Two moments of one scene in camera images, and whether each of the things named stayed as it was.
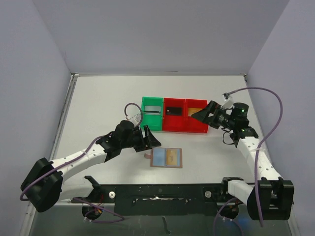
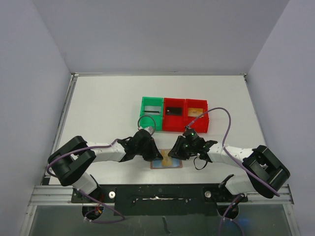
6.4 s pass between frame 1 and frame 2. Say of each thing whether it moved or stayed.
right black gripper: moved
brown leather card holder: stayed
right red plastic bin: stayed
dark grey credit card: stayed
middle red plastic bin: stayed
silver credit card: stayed
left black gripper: moved
